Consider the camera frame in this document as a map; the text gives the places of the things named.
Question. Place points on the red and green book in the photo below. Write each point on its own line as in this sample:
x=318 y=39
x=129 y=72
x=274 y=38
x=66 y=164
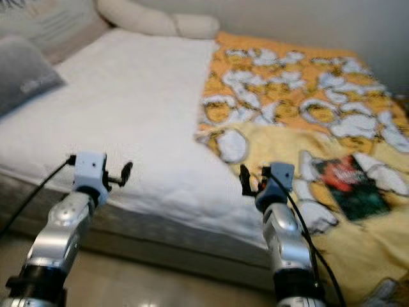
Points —
x=354 y=192

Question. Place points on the yellow cartoon egg blanket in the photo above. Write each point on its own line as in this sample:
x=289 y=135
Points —
x=294 y=83

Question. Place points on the grey Little Bear pillow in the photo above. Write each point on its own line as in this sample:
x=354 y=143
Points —
x=25 y=77

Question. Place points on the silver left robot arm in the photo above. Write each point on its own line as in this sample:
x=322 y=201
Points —
x=57 y=236

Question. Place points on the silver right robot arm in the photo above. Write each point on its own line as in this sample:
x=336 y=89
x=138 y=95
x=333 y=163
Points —
x=287 y=243

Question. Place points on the white quilted mattress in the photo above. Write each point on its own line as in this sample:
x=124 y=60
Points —
x=134 y=109

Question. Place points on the grey fabric bed base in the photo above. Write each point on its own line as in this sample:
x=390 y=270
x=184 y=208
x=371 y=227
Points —
x=166 y=252

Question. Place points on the beige bolster cushion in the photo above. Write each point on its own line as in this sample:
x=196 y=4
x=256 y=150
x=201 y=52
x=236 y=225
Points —
x=134 y=16

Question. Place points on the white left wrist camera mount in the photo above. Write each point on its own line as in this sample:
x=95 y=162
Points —
x=91 y=173

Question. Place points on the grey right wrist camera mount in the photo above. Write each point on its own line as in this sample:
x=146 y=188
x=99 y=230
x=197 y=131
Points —
x=278 y=179

